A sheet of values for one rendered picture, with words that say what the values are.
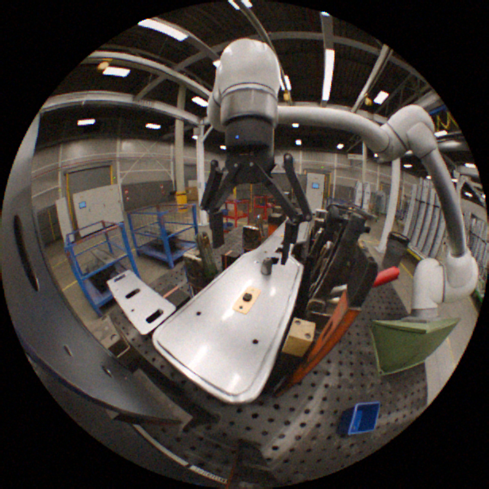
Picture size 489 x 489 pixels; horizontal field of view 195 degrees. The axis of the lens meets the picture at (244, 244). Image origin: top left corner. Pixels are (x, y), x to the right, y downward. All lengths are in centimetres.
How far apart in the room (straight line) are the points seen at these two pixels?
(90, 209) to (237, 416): 793
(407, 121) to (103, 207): 836
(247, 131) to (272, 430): 67
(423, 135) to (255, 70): 54
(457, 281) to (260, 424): 81
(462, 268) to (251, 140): 77
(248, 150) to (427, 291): 79
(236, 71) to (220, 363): 43
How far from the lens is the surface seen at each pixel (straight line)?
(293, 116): 45
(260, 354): 26
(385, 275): 27
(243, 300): 33
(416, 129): 65
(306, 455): 60
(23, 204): 15
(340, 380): 64
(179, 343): 29
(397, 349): 66
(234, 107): 23
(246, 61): 27
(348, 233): 21
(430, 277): 79
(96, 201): 801
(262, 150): 22
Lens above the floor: 124
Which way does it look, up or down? 24 degrees down
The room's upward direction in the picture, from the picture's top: straight up
